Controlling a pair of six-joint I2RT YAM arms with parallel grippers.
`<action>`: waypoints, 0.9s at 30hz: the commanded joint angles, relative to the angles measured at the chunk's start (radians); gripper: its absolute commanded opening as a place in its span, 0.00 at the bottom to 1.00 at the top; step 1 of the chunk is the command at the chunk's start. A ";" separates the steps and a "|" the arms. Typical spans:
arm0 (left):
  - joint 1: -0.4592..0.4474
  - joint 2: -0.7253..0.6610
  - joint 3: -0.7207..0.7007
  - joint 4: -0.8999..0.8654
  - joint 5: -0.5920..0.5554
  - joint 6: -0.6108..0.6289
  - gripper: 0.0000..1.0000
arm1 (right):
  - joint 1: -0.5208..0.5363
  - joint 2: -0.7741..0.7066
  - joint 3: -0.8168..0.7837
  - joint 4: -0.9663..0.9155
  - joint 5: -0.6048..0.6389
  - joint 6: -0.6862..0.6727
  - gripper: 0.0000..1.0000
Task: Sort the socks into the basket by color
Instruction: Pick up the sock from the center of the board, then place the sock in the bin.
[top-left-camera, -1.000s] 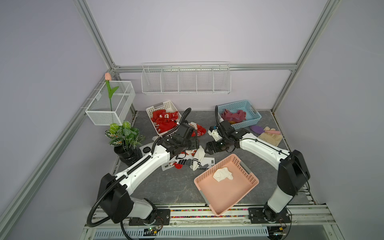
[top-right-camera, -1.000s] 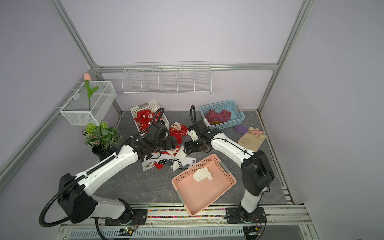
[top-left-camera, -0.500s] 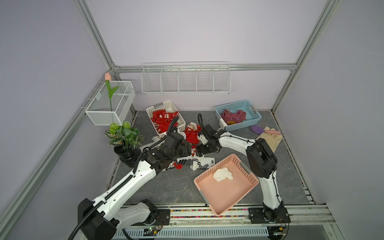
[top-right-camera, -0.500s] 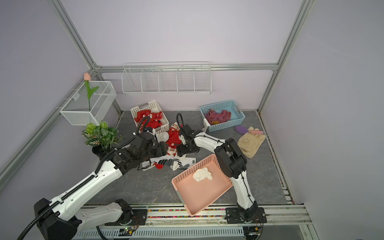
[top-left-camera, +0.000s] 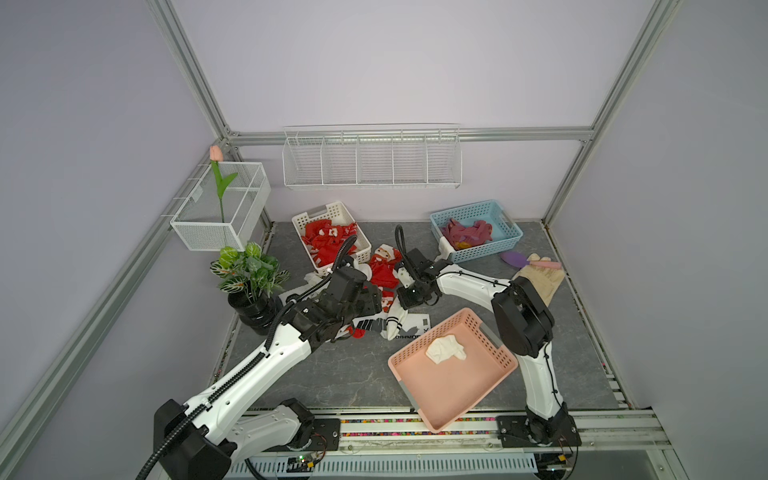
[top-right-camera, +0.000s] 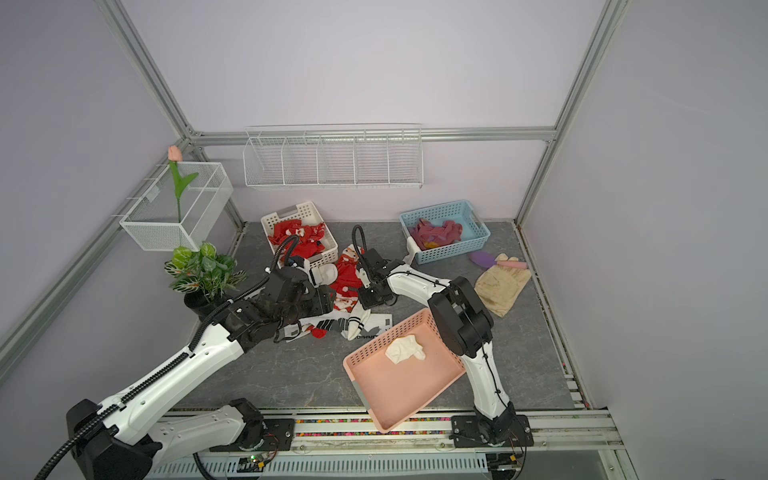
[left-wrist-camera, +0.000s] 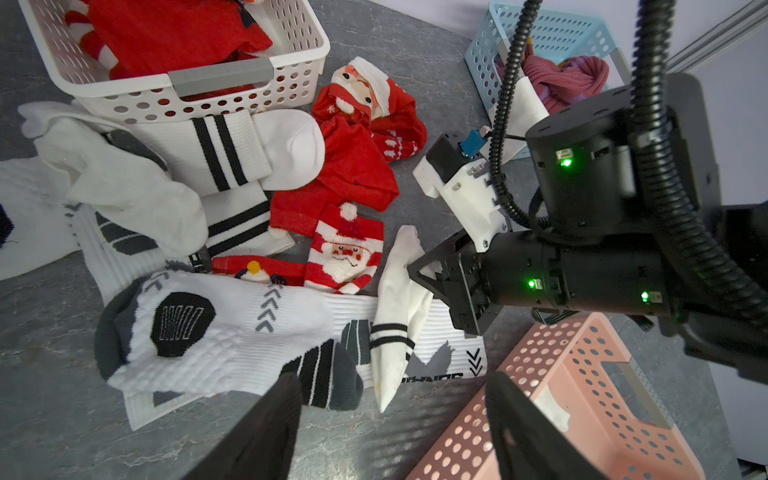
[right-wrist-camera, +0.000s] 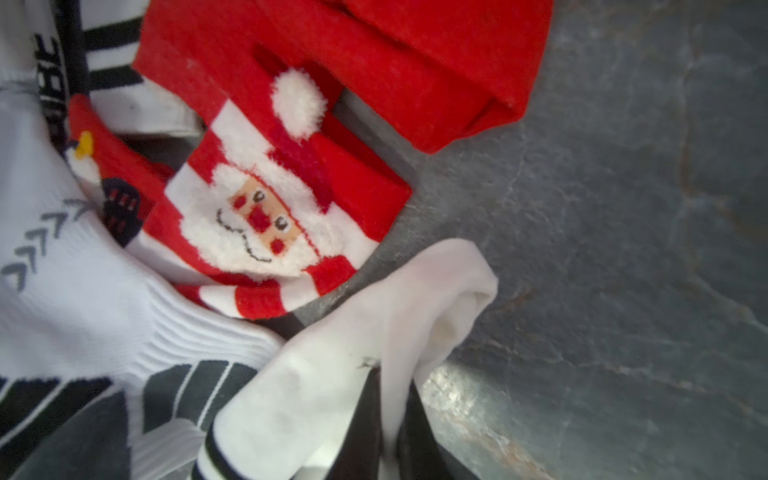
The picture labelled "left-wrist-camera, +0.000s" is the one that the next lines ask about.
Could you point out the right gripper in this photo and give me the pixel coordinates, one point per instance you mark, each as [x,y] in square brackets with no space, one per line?
[452,273]

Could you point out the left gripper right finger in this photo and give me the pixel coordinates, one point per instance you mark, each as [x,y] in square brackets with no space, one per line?
[526,444]

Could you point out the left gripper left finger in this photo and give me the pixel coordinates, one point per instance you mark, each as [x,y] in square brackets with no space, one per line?
[261,445]

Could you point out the white sock black ankle stripes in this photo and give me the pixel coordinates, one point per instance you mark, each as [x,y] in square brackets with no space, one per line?
[402,309]

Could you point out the plain red fleece sock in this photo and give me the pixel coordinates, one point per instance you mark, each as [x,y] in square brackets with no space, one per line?
[354,171]

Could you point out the pink purple yellow sock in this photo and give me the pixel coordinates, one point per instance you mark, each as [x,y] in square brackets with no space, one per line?
[544,86]

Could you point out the santa face red sock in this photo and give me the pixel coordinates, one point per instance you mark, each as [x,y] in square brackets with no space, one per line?
[363,94]

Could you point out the red white striped sock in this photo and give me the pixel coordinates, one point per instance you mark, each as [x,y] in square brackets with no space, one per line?
[136,38]

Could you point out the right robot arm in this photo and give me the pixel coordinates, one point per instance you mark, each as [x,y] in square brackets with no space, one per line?
[618,223]

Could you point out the pink plastic basket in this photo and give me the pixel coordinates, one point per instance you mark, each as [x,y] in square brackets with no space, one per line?
[584,379]

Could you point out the blue plastic basket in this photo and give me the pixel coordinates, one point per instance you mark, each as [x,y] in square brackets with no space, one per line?
[556,36]

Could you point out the white plastic basket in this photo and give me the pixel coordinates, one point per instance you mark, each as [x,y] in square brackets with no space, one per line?
[284,76]

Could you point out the white sock grey emblem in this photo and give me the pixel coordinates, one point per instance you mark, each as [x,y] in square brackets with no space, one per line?
[441,353]

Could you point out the santa striped small sock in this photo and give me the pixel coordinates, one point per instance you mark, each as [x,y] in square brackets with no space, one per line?
[346,251]

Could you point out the white sock black pattern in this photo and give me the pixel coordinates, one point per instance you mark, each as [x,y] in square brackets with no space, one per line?
[188,333]

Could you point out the white cuff red sock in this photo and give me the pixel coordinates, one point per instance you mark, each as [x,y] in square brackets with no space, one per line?
[522,120]

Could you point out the red penguin sock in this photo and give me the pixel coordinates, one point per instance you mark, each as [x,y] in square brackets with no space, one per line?
[260,269]

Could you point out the white black striped sock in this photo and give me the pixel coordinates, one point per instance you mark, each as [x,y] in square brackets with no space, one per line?
[237,163]

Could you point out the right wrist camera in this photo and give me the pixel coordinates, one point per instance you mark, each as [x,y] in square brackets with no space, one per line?
[456,170]

